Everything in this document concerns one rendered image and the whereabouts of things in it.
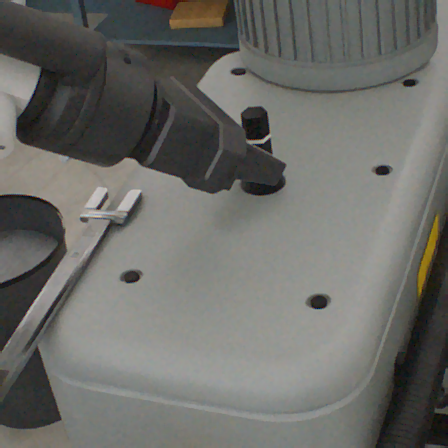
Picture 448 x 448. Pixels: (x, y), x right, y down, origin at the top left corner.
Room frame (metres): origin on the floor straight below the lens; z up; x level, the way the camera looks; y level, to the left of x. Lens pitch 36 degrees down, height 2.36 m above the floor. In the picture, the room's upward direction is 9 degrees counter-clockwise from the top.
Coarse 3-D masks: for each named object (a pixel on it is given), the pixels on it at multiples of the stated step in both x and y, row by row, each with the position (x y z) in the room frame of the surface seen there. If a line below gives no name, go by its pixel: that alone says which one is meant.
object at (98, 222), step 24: (96, 192) 0.73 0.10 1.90; (96, 216) 0.69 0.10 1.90; (120, 216) 0.69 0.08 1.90; (96, 240) 0.66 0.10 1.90; (72, 264) 0.63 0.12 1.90; (48, 288) 0.61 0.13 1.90; (72, 288) 0.61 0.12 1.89; (48, 312) 0.58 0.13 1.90; (24, 336) 0.56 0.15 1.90; (0, 360) 0.53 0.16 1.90; (24, 360) 0.53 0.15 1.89; (0, 384) 0.51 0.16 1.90
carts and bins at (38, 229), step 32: (0, 224) 2.77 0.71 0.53; (32, 224) 2.75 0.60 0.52; (64, 224) 2.57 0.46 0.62; (0, 256) 2.63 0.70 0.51; (32, 256) 2.60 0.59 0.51; (0, 288) 2.32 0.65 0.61; (32, 288) 2.37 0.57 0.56; (0, 320) 2.33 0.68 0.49; (0, 352) 2.34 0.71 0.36; (32, 384) 2.35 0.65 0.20; (0, 416) 2.39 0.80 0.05; (32, 416) 2.36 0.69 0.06
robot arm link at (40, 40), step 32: (0, 0) 0.61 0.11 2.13; (0, 32) 0.59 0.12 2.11; (32, 32) 0.60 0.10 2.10; (64, 32) 0.61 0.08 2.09; (96, 32) 0.63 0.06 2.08; (0, 64) 0.61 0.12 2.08; (32, 64) 0.61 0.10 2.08; (64, 64) 0.61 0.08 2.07; (96, 64) 0.61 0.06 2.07; (0, 96) 0.59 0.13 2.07; (32, 96) 0.62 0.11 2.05; (64, 96) 0.62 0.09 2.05; (96, 96) 0.62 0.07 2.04; (0, 128) 0.57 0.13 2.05; (32, 128) 0.62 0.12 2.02; (64, 128) 0.61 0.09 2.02
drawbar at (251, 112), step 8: (248, 112) 0.71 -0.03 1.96; (256, 112) 0.71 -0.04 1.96; (264, 112) 0.71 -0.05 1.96; (248, 120) 0.70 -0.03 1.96; (256, 120) 0.70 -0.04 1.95; (264, 120) 0.71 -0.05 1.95; (248, 128) 0.70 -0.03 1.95; (256, 128) 0.70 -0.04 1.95; (264, 128) 0.70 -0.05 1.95; (248, 136) 0.70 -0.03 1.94; (256, 136) 0.70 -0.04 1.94; (264, 136) 0.70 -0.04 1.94; (256, 144) 0.70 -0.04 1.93; (264, 144) 0.70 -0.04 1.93; (272, 152) 0.71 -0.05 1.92; (256, 184) 0.70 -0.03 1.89; (264, 184) 0.70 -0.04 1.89; (256, 192) 0.70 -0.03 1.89; (264, 192) 0.70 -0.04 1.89; (272, 192) 0.70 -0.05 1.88
